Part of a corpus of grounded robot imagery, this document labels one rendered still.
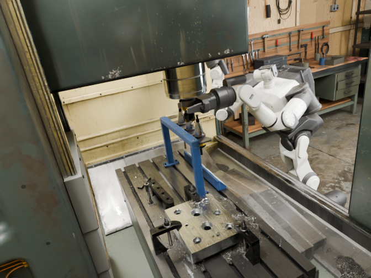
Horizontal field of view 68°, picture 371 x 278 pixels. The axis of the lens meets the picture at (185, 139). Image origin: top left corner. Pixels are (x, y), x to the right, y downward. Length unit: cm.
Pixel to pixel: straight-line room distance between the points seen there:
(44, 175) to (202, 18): 62
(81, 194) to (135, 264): 87
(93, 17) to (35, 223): 52
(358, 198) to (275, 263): 53
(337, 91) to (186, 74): 384
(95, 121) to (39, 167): 141
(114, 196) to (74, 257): 121
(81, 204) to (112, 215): 107
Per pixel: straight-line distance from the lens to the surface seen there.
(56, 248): 76
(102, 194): 199
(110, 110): 203
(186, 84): 96
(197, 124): 134
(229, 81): 113
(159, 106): 211
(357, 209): 151
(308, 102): 149
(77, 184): 79
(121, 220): 186
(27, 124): 62
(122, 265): 163
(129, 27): 84
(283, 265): 115
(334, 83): 460
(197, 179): 139
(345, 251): 160
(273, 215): 160
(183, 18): 89
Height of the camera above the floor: 176
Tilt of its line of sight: 23 degrees down
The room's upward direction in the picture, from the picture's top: 8 degrees counter-clockwise
